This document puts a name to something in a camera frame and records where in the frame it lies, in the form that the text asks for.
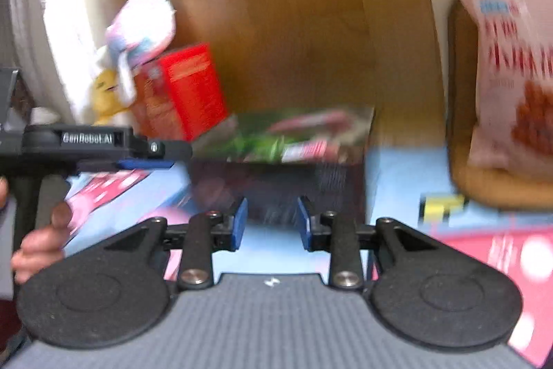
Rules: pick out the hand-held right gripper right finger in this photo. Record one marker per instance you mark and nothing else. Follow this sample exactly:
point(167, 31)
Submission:
point(303, 223)

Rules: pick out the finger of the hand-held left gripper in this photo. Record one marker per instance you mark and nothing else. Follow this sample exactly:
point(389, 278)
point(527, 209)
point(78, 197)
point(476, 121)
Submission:
point(155, 150)

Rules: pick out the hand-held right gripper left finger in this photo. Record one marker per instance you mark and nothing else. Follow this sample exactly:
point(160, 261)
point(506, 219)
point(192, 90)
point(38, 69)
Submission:
point(239, 223)

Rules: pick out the dark cardboard box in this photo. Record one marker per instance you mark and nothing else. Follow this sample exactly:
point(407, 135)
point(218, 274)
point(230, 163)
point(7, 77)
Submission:
point(276, 183)

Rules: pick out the pink snack packet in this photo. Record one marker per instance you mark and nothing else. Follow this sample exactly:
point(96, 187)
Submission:
point(311, 150)

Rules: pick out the person's left hand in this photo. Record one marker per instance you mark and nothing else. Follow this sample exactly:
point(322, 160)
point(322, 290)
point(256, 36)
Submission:
point(39, 252)

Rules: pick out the red gift box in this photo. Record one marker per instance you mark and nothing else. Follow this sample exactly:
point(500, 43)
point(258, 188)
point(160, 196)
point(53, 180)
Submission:
point(190, 92)

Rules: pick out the yellow plush duck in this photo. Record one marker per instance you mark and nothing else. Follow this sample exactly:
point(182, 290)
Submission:
point(106, 92)

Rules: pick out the green leafy snack packet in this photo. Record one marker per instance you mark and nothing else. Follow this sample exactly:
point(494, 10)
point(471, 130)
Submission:
point(246, 146)

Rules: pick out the printed blanket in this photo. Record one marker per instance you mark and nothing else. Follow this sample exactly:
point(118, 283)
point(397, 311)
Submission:
point(397, 179)

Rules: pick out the pastel plush toy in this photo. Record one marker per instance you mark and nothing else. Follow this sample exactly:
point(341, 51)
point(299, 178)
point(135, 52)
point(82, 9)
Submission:
point(142, 27)

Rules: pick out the wooden headboard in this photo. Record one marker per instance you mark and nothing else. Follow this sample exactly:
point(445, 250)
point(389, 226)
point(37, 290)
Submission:
point(302, 27)

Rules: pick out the large pink snack bag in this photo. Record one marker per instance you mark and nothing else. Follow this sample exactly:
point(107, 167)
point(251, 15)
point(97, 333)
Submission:
point(510, 70)

